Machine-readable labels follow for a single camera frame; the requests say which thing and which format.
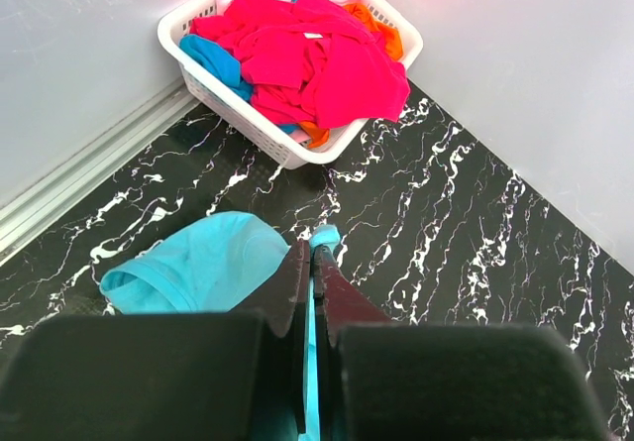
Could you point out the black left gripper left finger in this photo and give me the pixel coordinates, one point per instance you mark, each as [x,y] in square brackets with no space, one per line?
[283,302]

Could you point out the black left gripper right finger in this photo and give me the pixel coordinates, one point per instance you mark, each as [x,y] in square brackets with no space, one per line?
[338,302]

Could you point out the cyan t shirt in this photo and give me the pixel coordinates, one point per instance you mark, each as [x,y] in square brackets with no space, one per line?
[190,350]

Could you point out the orange t shirt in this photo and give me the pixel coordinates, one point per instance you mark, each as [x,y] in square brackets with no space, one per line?
[308,133]

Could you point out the white plastic laundry basket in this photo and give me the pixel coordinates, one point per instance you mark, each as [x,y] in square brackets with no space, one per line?
[276,141]

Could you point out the blue t shirt in basket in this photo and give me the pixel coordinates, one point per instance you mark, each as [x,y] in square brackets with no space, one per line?
[218,64]

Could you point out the magenta t shirt in basket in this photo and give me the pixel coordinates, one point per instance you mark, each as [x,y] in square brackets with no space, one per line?
[309,61]

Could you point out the aluminium frame rail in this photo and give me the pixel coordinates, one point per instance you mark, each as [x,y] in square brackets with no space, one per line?
[33,211]

